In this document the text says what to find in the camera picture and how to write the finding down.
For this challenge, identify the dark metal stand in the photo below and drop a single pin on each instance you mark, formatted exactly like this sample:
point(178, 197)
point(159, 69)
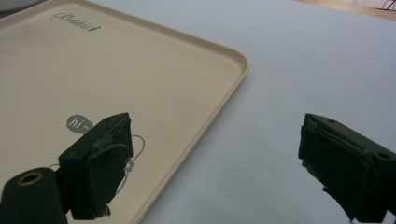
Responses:
point(389, 4)

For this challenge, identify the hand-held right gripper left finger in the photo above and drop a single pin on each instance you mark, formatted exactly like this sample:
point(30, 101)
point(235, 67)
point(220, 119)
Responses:
point(93, 165)

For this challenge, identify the beige plastic tray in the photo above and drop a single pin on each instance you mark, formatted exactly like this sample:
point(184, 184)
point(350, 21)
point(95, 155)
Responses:
point(130, 77)

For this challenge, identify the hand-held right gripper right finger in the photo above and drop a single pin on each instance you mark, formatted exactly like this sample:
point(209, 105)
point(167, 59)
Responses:
point(348, 168)

